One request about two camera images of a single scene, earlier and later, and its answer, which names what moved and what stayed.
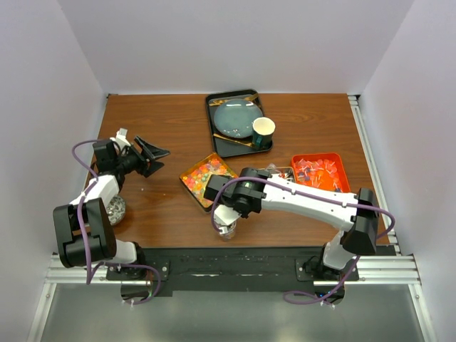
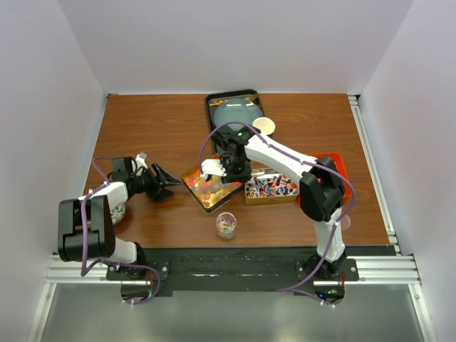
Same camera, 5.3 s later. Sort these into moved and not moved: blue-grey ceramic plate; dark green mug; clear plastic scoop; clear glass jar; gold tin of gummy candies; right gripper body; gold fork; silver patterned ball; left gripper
Moved: right gripper body; clear plastic scoop; left gripper
Not moved: silver patterned ball; dark green mug; gold tin of gummy candies; blue-grey ceramic plate; gold fork; clear glass jar
